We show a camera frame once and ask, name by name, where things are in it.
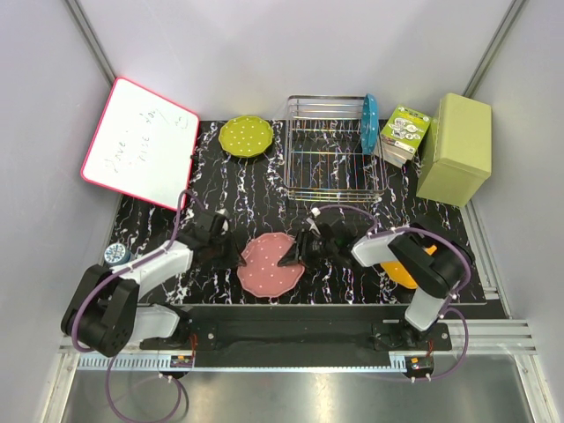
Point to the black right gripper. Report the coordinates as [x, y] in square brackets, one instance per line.
[295, 256]

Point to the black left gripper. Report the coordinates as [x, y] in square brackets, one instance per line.
[222, 252]

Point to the pink polka dot plate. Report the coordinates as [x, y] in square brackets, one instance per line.
[261, 275]

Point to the green polka dot plate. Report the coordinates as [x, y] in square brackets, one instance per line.
[246, 136]

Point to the blue polka dot plate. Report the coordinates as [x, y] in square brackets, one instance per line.
[369, 125]

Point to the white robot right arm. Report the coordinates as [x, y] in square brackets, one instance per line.
[437, 262]

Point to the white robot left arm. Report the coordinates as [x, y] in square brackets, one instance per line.
[104, 316]

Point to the orange polka dot plate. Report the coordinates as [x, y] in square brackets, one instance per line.
[396, 268]

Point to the blue white round container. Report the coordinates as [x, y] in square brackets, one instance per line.
[117, 254]

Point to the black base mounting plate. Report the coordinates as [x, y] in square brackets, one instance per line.
[302, 337]

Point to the pink framed whiteboard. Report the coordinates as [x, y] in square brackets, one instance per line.
[143, 146]

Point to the green printed cardboard box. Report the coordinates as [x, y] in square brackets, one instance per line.
[402, 135]

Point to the pale green bin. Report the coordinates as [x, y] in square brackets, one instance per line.
[456, 158]

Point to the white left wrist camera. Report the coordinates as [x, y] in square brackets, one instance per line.
[224, 220]

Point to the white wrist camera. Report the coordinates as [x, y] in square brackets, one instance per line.
[312, 222]
[224, 220]

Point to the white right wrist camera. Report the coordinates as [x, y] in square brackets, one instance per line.
[312, 222]

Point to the metal wire dish rack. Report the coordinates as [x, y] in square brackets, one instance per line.
[323, 158]

